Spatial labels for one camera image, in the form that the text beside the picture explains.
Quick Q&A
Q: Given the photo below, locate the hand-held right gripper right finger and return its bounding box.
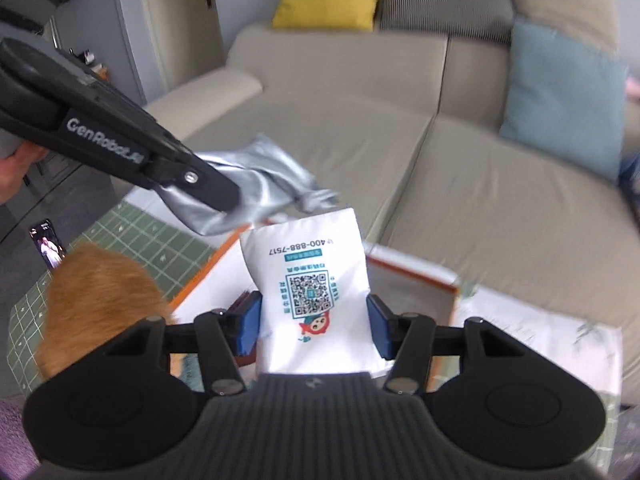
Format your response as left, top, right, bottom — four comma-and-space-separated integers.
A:
366, 294, 506, 395

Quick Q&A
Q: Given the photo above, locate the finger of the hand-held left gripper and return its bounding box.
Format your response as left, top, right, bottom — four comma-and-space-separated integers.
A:
145, 151, 242, 214

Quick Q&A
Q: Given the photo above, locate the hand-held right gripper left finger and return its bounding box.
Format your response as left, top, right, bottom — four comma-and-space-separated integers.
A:
131, 290, 263, 396

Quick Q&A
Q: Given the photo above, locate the orange cardboard box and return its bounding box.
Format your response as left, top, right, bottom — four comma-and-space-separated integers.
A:
170, 217, 461, 391

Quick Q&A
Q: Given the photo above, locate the silver foil bag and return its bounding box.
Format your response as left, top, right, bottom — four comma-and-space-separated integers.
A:
159, 133, 341, 237

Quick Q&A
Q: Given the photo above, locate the white printed soft packet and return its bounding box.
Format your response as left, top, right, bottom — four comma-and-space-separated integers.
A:
240, 207, 373, 376

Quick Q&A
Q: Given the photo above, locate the brown teddy bear green sweater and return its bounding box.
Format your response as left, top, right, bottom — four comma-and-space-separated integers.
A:
37, 242, 181, 386

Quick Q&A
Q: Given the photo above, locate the person's left hand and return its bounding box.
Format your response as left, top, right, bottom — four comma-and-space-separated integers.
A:
0, 142, 51, 206

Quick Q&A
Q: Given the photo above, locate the black smartphone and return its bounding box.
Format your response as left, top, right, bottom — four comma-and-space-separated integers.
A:
28, 218, 68, 273

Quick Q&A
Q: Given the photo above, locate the cream door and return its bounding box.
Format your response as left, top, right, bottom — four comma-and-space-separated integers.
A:
135, 0, 226, 106

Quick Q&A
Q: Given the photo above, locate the beige sofa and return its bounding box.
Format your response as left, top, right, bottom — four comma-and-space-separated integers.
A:
112, 0, 640, 411

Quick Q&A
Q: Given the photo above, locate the light blue pillow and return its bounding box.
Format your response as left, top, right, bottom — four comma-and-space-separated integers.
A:
499, 17, 630, 183

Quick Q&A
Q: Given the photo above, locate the illustrated book on sofa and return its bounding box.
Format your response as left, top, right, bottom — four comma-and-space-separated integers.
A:
617, 150, 640, 196

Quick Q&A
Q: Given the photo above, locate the grey striped pillow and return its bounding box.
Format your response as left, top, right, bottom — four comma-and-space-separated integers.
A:
375, 0, 516, 43

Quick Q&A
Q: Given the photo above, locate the beige pillow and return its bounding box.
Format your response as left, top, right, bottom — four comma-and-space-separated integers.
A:
506, 0, 626, 56

